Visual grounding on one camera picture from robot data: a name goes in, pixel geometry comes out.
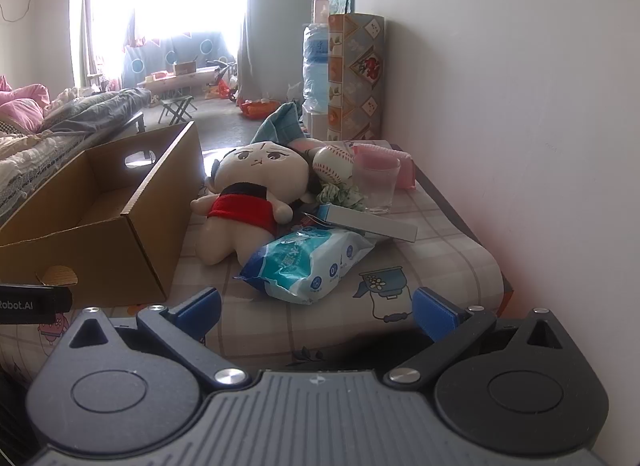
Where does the blue white wet wipes pack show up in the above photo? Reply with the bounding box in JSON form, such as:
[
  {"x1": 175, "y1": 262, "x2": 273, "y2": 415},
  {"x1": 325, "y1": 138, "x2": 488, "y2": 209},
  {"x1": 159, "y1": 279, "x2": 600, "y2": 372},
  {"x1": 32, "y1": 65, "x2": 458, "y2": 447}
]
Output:
[{"x1": 238, "y1": 227, "x2": 374, "y2": 304}]

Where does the black-haired doll red skirt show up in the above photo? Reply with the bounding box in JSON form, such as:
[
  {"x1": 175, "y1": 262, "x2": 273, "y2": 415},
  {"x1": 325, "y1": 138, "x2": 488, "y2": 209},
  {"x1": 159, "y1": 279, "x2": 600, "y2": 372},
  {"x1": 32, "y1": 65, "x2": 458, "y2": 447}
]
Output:
[{"x1": 191, "y1": 141, "x2": 312, "y2": 265}]

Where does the pink knitted cloth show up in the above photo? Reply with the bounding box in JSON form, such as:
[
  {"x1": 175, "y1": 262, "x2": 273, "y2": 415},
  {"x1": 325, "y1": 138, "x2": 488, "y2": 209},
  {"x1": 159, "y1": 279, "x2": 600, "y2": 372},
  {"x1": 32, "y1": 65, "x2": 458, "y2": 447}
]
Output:
[{"x1": 352, "y1": 142, "x2": 416, "y2": 191}]

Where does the grey blue box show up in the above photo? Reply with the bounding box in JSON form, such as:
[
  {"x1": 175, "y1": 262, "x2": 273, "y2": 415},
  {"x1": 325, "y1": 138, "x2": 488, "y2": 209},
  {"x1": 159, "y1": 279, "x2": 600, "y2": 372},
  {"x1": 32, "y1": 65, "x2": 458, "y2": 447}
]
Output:
[{"x1": 317, "y1": 205, "x2": 418, "y2": 243}]

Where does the green white cloth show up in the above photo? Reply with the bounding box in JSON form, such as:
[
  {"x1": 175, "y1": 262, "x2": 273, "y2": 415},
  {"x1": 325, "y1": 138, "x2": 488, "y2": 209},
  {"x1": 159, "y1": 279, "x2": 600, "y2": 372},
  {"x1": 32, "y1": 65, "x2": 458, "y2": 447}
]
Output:
[{"x1": 317, "y1": 183, "x2": 366, "y2": 211}]

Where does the white red baseball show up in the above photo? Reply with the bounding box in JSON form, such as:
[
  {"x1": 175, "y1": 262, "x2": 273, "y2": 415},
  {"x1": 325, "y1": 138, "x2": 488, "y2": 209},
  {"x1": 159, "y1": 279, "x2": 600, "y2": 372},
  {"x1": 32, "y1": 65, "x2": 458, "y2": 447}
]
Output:
[{"x1": 311, "y1": 145, "x2": 354, "y2": 185}]

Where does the teal knitted cloth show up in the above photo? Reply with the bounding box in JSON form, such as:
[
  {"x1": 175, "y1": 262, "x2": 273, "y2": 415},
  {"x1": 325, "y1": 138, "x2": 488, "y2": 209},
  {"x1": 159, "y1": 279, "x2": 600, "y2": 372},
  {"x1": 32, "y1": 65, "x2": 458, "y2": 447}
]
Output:
[{"x1": 250, "y1": 102, "x2": 305, "y2": 145}]

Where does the brown cardboard box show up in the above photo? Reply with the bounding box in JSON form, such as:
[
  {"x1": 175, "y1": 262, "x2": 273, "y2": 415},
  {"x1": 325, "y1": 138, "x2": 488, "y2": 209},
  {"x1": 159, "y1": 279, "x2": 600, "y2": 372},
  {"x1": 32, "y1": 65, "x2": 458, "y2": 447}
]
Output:
[{"x1": 1, "y1": 122, "x2": 204, "y2": 308}]

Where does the clear drinking glass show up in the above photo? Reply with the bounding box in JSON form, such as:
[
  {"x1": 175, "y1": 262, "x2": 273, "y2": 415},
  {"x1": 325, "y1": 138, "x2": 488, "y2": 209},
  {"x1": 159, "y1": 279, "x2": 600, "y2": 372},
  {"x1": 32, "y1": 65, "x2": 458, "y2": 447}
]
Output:
[{"x1": 352, "y1": 154, "x2": 399, "y2": 213}]

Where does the bed with grey mattress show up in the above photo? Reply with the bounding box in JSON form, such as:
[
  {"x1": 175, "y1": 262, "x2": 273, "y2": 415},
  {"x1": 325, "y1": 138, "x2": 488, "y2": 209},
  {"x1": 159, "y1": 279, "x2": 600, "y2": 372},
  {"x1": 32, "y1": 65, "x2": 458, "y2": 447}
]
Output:
[{"x1": 1, "y1": 88, "x2": 152, "y2": 221}]

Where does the pink quilt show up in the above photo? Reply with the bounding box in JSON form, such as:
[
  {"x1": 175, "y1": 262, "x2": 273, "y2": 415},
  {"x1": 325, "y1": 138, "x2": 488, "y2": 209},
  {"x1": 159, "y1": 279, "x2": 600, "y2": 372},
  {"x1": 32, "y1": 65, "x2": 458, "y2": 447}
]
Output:
[{"x1": 0, "y1": 74, "x2": 50, "y2": 133}]

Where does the folding stool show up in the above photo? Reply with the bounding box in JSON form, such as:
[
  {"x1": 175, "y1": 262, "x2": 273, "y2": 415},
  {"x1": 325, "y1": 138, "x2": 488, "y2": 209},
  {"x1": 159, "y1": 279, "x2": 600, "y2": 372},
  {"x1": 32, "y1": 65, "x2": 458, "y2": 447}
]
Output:
[{"x1": 158, "y1": 95, "x2": 196, "y2": 126}]

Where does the white water dispenser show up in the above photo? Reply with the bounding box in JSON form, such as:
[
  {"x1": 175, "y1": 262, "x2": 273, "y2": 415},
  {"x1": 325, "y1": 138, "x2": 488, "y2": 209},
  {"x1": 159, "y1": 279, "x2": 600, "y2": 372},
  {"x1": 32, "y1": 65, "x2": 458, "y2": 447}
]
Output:
[{"x1": 302, "y1": 110, "x2": 329, "y2": 141}]

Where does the low white table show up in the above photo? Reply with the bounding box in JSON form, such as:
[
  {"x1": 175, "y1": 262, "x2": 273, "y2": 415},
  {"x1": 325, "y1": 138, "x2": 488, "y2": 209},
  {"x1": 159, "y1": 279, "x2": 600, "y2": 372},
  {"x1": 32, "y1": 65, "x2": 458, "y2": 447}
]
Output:
[{"x1": 137, "y1": 67, "x2": 219, "y2": 95}]

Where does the small cardboard box on table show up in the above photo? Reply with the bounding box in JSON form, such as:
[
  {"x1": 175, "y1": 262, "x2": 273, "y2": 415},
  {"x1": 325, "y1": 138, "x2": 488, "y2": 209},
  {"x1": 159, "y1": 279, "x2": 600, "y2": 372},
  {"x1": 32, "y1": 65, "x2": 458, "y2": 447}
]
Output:
[{"x1": 172, "y1": 60, "x2": 198, "y2": 77}]

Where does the blue circle-pattern window cloth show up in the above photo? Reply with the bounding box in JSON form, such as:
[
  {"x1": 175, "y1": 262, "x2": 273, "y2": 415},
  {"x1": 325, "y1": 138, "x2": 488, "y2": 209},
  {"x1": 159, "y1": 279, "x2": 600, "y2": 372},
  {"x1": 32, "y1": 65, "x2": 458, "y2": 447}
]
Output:
[{"x1": 120, "y1": 33, "x2": 235, "y2": 88}]

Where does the blue water dispenser bottle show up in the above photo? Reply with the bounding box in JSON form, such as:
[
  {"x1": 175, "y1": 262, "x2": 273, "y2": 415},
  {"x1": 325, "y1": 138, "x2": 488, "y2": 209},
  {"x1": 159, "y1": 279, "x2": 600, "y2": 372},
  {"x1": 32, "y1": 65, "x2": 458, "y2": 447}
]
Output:
[{"x1": 303, "y1": 24, "x2": 329, "y2": 114}]

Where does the pink bottle on dispenser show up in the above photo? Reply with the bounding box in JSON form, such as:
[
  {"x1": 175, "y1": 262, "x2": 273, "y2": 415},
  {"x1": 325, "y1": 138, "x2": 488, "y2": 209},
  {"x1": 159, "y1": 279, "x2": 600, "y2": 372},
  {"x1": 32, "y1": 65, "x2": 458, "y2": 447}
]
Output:
[{"x1": 312, "y1": 0, "x2": 331, "y2": 25}]

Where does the grey curtain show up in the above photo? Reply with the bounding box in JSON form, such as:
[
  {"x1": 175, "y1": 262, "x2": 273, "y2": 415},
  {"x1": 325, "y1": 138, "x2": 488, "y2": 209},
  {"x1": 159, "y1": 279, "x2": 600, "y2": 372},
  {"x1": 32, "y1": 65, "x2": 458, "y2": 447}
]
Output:
[{"x1": 239, "y1": 0, "x2": 312, "y2": 102}]

